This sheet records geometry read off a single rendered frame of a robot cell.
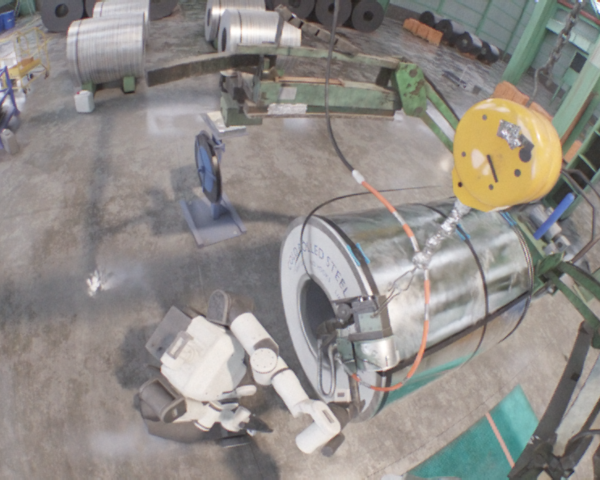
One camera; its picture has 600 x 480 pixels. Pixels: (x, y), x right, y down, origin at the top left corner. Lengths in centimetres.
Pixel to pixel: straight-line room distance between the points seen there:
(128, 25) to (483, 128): 536
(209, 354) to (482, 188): 90
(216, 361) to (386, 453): 179
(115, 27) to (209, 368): 519
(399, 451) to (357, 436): 37
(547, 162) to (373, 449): 229
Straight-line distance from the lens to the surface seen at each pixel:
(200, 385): 109
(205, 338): 108
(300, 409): 89
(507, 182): 55
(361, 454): 250
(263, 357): 93
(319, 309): 203
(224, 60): 124
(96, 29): 567
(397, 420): 265
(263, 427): 174
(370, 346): 104
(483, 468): 311
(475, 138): 59
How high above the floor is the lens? 231
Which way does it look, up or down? 48 degrees down
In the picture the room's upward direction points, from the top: 18 degrees clockwise
